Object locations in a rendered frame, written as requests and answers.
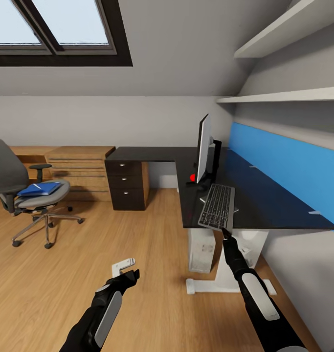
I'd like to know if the keyboard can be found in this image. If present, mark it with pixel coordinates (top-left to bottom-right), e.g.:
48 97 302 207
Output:
198 183 235 235

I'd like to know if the swivel chair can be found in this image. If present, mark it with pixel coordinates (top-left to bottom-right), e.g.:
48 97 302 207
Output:
0 139 83 248

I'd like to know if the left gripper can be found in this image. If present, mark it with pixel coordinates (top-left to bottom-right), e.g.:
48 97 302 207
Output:
106 269 140 293

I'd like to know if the notebook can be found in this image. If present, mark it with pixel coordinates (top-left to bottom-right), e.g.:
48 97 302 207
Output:
200 196 239 213

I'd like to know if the monitor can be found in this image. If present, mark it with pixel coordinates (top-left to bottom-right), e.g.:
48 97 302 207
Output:
186 114 222 185

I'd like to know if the folder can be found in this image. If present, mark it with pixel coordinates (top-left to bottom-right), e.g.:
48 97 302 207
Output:
17 182 61 196

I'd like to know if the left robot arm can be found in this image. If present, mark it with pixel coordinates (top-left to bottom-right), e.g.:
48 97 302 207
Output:
59 258 140 352

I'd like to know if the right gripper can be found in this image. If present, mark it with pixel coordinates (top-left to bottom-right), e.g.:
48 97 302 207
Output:
222 227 245 267

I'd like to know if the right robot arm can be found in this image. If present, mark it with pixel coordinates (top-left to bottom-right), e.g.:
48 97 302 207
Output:
222 227 309 352

